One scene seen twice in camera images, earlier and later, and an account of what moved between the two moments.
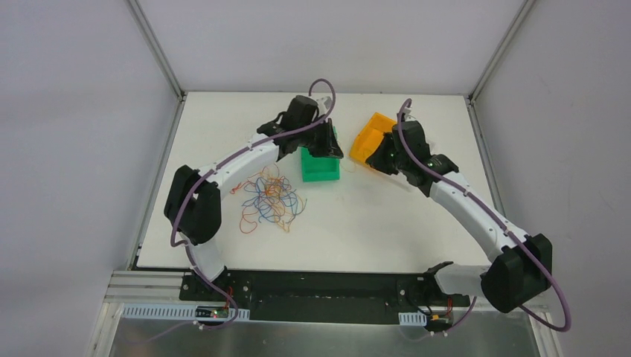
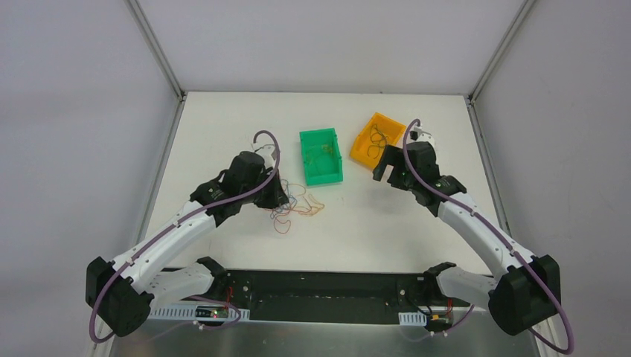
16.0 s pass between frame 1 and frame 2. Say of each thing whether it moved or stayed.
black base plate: stayed
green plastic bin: stayed
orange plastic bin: stayed
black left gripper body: moved
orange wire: moved
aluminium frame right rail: stayed
